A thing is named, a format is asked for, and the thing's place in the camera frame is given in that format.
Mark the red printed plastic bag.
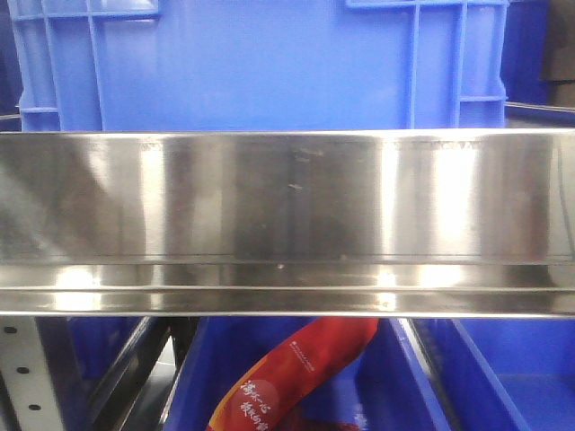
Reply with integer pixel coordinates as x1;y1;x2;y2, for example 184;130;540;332
207;317;378;430

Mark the blue storage crate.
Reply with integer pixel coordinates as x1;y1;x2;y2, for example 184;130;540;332
8;1;509;131

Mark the stainless steel shelf rail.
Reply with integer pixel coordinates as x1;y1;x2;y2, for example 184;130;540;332
1;128;574;318

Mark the blue lower bin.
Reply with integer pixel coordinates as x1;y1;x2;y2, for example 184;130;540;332
164;317;574;430

